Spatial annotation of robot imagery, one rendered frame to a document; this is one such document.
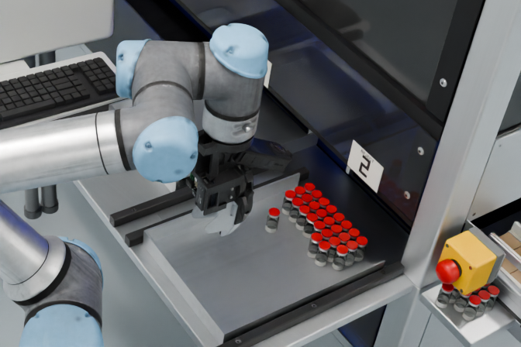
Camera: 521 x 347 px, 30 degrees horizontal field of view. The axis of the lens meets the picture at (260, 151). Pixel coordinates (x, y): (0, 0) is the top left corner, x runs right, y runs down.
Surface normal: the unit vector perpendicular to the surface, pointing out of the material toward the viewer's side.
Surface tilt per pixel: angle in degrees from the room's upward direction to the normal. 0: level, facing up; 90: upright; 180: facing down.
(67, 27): 90
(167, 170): 90
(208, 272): 0
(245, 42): 0
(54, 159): 66
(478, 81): 90
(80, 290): 28
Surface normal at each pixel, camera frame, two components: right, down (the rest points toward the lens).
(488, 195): 0.57, 0.59
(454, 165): -0.81, 0.29
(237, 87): 0.12, 0.66
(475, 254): 0.13, -0.75
